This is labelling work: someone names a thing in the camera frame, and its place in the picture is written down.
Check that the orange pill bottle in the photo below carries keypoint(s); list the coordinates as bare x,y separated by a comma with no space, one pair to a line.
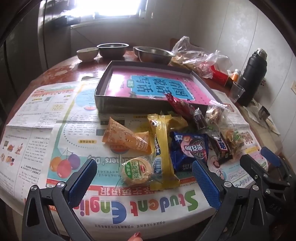
235,75

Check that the black thermos flask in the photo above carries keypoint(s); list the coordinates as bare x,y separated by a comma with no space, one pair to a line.
252,76

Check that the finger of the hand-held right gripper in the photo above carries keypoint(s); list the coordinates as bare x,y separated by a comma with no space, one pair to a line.
270,157
259,169

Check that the crumpled white cloth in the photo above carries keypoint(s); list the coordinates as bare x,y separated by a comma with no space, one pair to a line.
253,110

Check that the large steel bowl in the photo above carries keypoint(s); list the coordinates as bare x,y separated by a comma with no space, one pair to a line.
152,58

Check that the small ceramic bowl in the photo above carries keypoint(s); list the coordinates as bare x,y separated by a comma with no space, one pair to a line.
87,55

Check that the dark grey refrigerator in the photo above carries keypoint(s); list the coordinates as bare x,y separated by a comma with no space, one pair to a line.
53,46

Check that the clear plastic cup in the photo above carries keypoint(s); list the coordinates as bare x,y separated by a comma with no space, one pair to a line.
237,92

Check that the person's left hand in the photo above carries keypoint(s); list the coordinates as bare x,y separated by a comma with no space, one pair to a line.
135,236

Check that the red tissue box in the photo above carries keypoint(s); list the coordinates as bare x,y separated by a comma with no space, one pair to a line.
219,75

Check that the round cookie packet green label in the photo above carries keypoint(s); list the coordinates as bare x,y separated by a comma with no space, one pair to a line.
136,171

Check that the small steel bowl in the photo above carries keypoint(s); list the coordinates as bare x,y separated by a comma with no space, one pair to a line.
112,52

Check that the clear plastic bag with food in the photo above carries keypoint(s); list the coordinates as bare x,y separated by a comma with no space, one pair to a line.
192,58

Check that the blue sandwich cookie packet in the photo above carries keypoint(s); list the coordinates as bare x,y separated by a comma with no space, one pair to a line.
185,150

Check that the clear rice cracker packet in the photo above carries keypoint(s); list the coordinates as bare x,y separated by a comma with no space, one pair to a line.
233,139

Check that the grey shallow cardboard box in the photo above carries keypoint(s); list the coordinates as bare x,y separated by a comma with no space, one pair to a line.
104,102

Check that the dark jelly snack packet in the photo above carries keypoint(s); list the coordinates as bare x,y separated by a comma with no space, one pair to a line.
200,119

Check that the long red snack packet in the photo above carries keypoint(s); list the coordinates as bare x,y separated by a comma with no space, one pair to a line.
182,107

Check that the pink workbook with blue label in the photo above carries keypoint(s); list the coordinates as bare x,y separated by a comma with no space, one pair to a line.
129,85

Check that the yellow green snack packet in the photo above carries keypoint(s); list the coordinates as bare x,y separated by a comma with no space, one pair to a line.
179,121

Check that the small metal cup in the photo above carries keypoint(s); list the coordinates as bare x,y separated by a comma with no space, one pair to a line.
263,113

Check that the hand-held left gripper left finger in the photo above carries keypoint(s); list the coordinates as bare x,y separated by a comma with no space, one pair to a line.
84,183

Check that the bright window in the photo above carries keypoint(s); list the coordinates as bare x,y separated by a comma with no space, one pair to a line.
104,7

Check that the orange cone snack packet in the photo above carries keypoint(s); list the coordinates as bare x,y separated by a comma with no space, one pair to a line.
120,136

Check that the wall socket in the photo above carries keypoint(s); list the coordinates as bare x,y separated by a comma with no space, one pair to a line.
293,87

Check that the long yellow snack packet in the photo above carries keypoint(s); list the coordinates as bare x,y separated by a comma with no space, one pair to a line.
161,150

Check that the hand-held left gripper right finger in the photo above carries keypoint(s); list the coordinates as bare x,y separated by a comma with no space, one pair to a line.
205,183

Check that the clear nut cake packet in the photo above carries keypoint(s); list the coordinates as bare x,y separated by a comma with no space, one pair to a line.
216,114

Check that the brown chocolate bar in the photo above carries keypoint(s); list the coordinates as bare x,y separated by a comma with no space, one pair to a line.
222,148

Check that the printed newspaper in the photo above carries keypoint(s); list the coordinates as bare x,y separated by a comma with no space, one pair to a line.
69,129

